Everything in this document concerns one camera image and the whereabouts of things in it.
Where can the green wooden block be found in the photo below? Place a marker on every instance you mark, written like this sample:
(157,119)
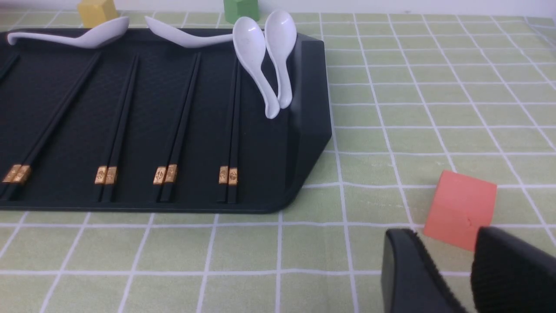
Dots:
(234,9)

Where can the black plastic tray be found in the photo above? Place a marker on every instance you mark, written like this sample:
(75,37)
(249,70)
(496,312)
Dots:
(57,106)

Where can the white ceramic spoon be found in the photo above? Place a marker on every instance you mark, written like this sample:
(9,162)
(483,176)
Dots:
(182,38)
(250,48)
(96,37)
(280,39)

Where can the black chopstick gold band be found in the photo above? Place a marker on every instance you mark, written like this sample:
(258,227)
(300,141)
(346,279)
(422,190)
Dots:
(119,133)
(165,154)
(8,65)
(173,166)
(101,174)
(41,134)
(52,130)
(225,157)
(233,162)

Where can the yellow wooden block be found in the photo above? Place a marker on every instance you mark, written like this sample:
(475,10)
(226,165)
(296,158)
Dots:
(96,12)

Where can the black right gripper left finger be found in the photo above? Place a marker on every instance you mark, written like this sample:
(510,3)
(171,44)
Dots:
(410,280)

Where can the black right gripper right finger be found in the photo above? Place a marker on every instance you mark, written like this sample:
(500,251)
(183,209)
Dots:
(509,275)

